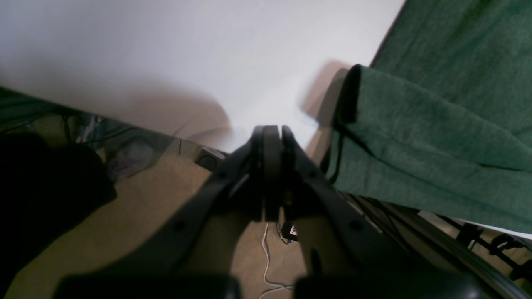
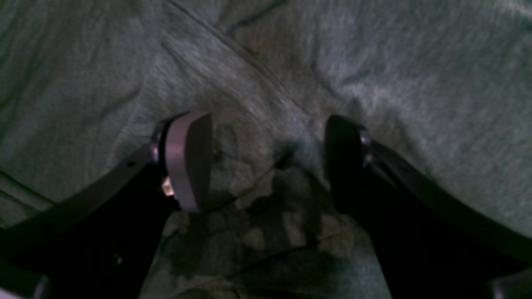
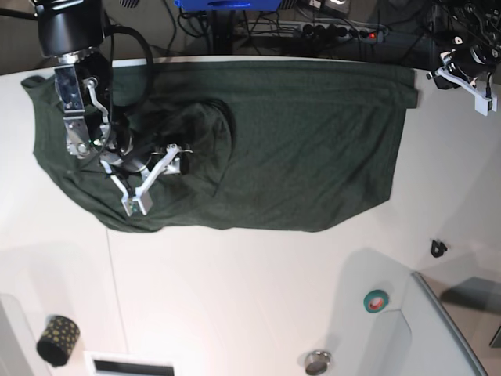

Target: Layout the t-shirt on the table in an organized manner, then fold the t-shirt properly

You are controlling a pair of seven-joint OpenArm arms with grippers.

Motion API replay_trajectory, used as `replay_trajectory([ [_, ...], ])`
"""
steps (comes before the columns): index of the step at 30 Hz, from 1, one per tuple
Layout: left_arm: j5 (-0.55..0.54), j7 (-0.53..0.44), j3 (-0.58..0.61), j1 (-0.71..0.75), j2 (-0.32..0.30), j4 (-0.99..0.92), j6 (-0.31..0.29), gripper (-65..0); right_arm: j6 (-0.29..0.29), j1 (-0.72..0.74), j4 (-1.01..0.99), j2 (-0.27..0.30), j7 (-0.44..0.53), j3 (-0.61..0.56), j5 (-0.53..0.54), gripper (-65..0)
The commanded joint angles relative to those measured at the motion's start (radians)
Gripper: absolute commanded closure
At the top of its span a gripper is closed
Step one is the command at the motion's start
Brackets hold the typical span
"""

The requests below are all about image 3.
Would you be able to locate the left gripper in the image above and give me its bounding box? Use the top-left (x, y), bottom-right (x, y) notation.
top-left (432, 45), bottom-right (496, 90)

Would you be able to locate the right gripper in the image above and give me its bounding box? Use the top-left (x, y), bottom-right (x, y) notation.
top-left (99, 131), bottom-right (189, 176)

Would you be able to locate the dark green t-shirt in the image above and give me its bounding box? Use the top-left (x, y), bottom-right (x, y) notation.
top-left (22, 60), bottom-right (418, 233)

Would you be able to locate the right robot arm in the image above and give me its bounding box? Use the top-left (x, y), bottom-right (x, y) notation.
top-left (34, 1), bottom-right (167, 177)

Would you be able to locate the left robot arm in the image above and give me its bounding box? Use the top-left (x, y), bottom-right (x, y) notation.
top-left (433, 1), bottom-right (500, 89)

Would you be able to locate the blue box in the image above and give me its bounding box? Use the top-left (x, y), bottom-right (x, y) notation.
top-left (174, 0), bottom-right (281, 12)

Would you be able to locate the white power strip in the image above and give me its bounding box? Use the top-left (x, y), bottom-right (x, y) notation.
top-left (249, 21), bottom-right (390, 44)

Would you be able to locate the small black clip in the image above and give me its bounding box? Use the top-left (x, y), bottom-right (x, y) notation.
top-left (430, 239), bottom-right (449, 259)

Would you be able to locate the black gold dotted cup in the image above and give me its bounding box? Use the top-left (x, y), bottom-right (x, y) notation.
top-left (36, 315), bottom-right (81, 367)

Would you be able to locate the white slotted tray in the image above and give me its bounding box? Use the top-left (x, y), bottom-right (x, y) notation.
top-left (84, 351), bottom-right (178, 376)

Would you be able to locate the green tape roll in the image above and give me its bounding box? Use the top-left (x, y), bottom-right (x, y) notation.
top-left (363, 289), bottom-right (390, 313)

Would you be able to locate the round metal tin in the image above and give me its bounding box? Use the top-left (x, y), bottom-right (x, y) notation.
top-left (304, 349), bottom-right (332, 376)

